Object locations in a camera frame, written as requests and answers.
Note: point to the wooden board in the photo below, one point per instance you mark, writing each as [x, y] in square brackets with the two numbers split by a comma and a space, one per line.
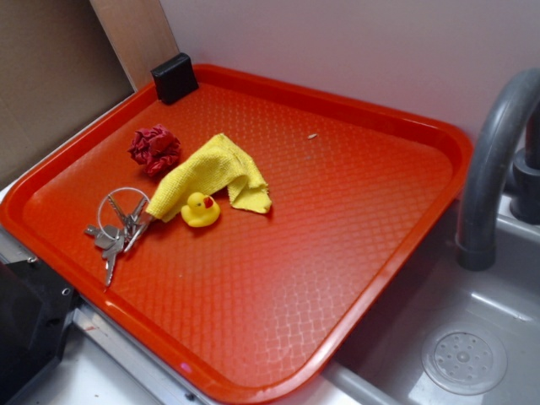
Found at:
[140, 35]

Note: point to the silver key bunch with ring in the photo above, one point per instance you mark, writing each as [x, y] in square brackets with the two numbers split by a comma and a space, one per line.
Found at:
[119, 224]

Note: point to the grey curved faucet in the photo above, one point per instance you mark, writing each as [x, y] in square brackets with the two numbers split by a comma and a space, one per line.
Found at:
[506, 156]

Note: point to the black plastic block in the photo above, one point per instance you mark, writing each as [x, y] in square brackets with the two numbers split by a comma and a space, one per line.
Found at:
[174, 79]

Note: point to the crumpled red paper ball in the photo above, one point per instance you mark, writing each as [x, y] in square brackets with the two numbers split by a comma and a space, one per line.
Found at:
[156, 149]

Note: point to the yellow microfiber cloth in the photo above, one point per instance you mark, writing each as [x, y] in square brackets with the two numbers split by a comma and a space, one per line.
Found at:
[218, 164]

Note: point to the orange plastic tray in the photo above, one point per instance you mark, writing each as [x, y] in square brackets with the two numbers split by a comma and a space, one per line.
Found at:
[249, 309]

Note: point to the round sink drain strainer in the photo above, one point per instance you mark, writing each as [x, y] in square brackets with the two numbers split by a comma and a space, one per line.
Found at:
[464, 359]

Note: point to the yellow rubber duck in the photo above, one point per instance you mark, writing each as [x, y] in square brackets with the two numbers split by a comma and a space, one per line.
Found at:
[200, 210]

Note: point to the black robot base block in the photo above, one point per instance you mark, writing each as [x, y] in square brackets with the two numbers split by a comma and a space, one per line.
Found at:
[37, 306]

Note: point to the grey toy sink basin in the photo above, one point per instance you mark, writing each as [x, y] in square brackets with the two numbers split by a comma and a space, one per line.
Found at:
[380, 362]

